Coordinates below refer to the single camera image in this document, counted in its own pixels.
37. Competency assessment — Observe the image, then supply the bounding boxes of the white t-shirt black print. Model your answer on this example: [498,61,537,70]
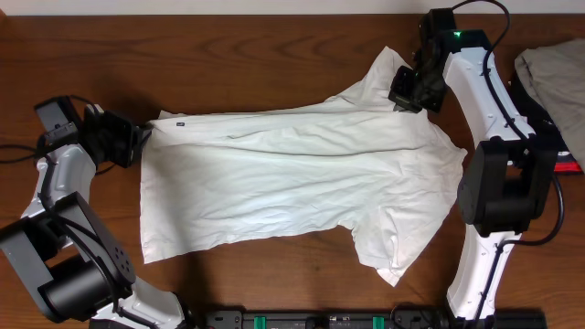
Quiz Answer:
[140,48,466,285]

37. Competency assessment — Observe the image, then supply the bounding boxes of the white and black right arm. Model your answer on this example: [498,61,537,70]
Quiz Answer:
[388,27,559,328]

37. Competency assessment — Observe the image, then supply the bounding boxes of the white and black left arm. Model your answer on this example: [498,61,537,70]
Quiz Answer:
[1,97,195,328]

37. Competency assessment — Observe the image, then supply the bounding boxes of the grey folded garment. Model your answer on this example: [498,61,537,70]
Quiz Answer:
[515,38,584,165]

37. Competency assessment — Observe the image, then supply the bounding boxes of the black red folded garment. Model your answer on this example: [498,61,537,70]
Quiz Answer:
[509,72,583,175]

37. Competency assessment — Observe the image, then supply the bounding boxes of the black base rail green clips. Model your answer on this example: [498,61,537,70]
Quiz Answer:
[205,306,548,329]

